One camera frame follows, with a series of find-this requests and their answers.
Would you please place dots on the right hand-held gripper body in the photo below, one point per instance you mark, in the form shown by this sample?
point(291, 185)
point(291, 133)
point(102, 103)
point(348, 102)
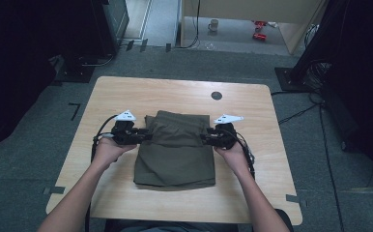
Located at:
point(223, 132)

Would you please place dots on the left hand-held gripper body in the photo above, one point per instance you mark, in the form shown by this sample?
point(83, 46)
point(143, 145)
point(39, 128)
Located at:
point(123, 132)

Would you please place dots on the olive green pants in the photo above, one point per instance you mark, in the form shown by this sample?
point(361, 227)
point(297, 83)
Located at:
point(175, 161)

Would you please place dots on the person's left hand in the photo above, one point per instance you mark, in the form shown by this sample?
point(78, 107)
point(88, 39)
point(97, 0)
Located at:
point(110, 153)

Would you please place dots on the person's right hand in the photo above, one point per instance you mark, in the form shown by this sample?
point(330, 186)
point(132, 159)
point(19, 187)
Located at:
point(231, 158)

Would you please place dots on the round dark table grommet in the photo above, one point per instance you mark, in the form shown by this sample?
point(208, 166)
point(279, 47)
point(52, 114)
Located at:
point(216, 95)

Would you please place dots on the person's lap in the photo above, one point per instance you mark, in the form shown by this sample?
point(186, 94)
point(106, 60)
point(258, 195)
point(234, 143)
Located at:
point(175, 226)

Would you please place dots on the small red object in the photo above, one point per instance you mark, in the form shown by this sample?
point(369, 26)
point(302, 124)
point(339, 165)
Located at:
point(259, 36)
point(259, 23)

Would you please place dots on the beige mug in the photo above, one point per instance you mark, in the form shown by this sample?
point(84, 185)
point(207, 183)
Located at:
point(213, 25)

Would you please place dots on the black cabinet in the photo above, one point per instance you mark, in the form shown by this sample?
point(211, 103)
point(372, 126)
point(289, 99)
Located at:
point(112, 25)

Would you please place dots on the dark curtain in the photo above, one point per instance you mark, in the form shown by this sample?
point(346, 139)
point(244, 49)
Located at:
point(17, 64)

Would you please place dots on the black stand base plate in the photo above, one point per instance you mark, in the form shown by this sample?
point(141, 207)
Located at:
point(75, 71)

